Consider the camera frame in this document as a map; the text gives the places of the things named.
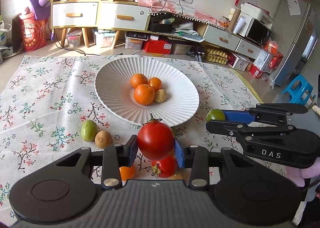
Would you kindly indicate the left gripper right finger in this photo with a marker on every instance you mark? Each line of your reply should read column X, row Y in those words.
column 195, row 158

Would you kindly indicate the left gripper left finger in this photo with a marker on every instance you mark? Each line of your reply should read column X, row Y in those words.
column 115, row 157

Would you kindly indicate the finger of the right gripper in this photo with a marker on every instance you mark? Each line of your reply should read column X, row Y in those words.
column 276, row 114
column 273, row 134

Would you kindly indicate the brown kiwi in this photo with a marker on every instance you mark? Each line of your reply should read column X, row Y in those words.
column 103, row 139

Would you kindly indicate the orange tomato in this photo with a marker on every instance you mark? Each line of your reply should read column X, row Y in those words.
column 155, row 83
column 127, row 172

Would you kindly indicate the small red tomato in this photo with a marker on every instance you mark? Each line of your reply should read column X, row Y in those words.
column 164, row 168

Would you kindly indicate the pale green oval fruit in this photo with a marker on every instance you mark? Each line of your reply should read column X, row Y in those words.
column 89, row 130

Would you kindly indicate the green tomato front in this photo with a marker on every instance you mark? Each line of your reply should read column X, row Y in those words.
column 215, row 114

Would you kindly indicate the large red tomato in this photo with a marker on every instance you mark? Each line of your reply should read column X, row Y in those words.
column 155, row 139

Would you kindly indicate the mandarin orange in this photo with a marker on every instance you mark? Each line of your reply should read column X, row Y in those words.
column 144, row 94
column 138, row 79

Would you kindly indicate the pale yellow longan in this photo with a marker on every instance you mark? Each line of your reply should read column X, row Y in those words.
column 160, row 95

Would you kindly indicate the blue plastic stool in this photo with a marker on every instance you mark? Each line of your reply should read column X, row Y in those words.
column 299, row 90

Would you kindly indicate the white ribbed plate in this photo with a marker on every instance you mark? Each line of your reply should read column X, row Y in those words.
column 114, row 90

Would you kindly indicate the floral tablecloth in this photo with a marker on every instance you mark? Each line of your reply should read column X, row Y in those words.
column 47, row 99

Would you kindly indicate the microwave oven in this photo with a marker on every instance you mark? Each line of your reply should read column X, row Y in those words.
column 257, row 30

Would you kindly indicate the grey refrigerator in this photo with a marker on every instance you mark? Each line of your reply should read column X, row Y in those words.
column 296, row 32

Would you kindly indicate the red storage box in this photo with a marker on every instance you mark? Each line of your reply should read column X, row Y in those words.
column 157, row 46

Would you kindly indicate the white drawer cabinet right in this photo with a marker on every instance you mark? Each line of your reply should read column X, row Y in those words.
column 121, row 16

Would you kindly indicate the red printed barrel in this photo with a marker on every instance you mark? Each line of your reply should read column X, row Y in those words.
column 33, row 32

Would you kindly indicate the pink cloth runner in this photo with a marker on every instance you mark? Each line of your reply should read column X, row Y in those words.
column 177, row 8

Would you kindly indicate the black speaker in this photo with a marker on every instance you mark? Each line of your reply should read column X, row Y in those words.
column 16, row 34

